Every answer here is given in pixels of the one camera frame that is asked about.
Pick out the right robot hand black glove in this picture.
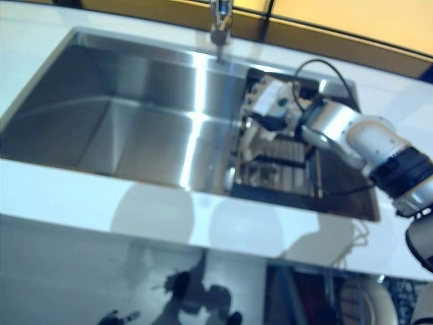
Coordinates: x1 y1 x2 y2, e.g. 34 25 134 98
244 77 304 142

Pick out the deep beige plate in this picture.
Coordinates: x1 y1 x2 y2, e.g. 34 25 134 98
339 276 405 325

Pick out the built-in dishwasher with open door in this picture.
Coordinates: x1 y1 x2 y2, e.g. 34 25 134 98
265 262 433 325

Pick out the black sink dish rack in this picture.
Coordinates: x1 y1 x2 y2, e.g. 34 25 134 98
229 66 326 200

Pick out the chrome kitchen faucet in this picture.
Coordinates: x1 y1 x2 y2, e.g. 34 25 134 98
210 0 234 66

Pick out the stainless steel sink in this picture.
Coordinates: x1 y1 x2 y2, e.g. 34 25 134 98
0 26 382 223

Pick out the glossy white base cabinet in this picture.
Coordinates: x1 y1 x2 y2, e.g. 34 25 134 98
0 213 271 325

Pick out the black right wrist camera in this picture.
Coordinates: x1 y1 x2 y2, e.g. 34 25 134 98
252 113 288 132

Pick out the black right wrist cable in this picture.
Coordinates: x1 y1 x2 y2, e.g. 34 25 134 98
293 59 376 196

